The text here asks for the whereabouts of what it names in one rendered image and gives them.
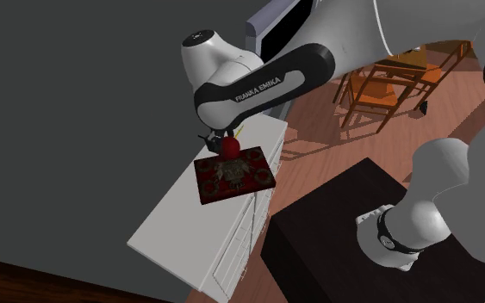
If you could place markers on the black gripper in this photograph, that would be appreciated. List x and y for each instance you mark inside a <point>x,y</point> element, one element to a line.
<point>213,144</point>

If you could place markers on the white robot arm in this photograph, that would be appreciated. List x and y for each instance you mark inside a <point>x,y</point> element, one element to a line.
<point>242,105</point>

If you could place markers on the red apple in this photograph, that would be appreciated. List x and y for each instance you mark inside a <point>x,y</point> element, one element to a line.
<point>230,147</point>

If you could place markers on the yellow pencil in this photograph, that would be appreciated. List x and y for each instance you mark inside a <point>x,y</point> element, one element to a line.
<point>239,131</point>

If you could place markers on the red patterned book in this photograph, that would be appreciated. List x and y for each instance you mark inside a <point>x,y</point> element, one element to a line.
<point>248,178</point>

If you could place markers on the white chest of drawers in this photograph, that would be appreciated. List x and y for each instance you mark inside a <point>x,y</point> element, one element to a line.
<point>191,243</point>

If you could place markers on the grey framed television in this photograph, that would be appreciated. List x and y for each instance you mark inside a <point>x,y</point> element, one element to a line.
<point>282,29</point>

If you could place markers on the dark robot stand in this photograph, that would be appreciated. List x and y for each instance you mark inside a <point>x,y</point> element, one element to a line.
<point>317,235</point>

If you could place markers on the orange wooden chair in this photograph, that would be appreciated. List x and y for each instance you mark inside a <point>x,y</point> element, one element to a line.
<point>374,94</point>
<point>433,73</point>

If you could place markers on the wooden dining table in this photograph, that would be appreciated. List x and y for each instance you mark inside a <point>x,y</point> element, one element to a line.
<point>410,61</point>

